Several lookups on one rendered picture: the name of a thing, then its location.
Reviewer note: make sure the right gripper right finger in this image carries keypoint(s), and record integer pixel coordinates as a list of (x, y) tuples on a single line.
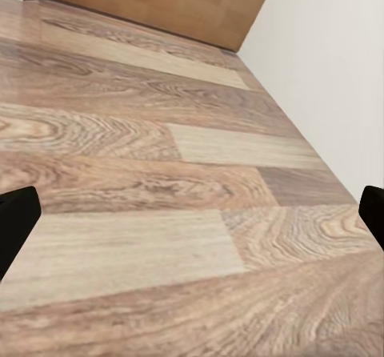
[(371, 209)]

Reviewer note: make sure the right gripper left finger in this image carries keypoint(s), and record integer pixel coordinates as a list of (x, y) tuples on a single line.
[(20, 210)]

